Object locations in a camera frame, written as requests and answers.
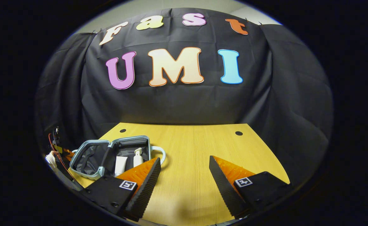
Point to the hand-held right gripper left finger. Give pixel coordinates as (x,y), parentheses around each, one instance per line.
(147,188)

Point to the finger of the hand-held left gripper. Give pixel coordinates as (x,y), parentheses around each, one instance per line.
(67,180)

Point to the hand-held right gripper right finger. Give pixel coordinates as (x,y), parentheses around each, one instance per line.
(224,191)

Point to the translucent pump bottle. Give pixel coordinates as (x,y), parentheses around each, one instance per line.
(137,158)

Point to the light blue suitcase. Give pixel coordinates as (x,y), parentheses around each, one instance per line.
(91,158)

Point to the white skin care tube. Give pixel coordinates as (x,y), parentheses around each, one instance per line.
(120,165)

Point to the black backdrop cloth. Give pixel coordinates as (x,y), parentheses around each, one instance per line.
(187,103)

